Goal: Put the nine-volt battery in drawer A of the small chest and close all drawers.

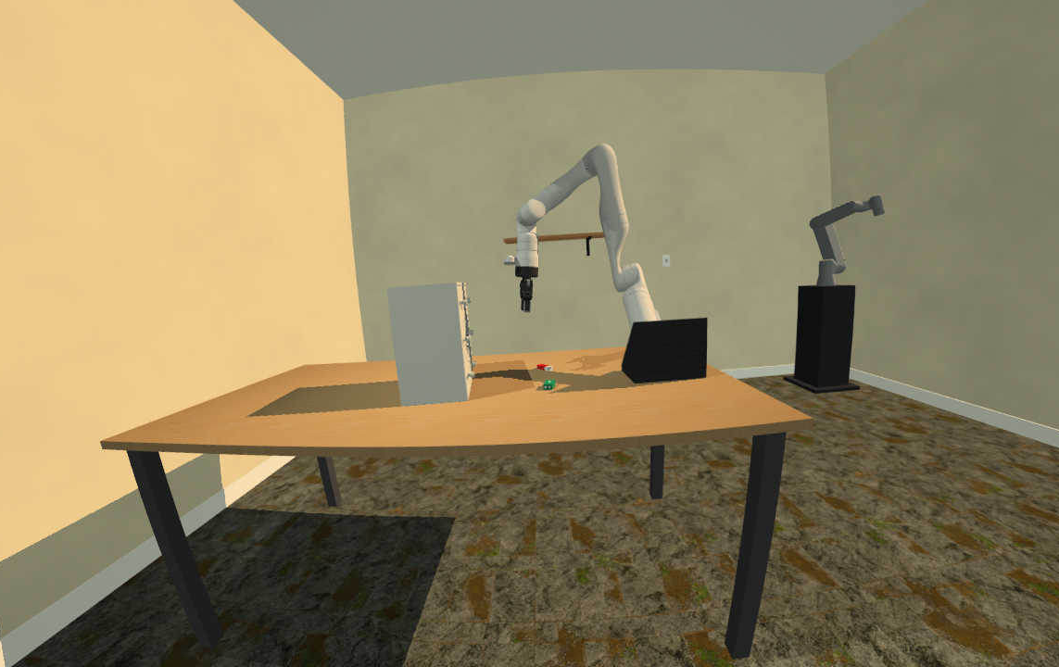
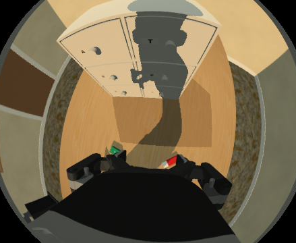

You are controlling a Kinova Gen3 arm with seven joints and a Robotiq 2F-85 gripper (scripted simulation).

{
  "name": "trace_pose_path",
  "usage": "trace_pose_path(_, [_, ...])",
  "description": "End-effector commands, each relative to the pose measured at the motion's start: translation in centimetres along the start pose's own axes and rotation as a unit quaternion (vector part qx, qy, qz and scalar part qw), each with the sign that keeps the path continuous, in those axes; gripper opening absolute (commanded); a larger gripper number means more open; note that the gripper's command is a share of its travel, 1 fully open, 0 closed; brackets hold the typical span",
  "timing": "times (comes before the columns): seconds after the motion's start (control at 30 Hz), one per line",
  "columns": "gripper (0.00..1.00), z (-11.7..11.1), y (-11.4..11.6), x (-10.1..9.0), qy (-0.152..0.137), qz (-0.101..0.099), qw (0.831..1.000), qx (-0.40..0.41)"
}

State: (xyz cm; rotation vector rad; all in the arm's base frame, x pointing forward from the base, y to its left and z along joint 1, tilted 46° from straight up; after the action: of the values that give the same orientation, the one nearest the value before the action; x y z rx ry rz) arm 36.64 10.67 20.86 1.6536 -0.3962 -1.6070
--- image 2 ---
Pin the white chest of drawers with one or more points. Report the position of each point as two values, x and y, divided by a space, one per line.
122 8

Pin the green nine-volt battery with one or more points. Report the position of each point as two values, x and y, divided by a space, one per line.
114 150

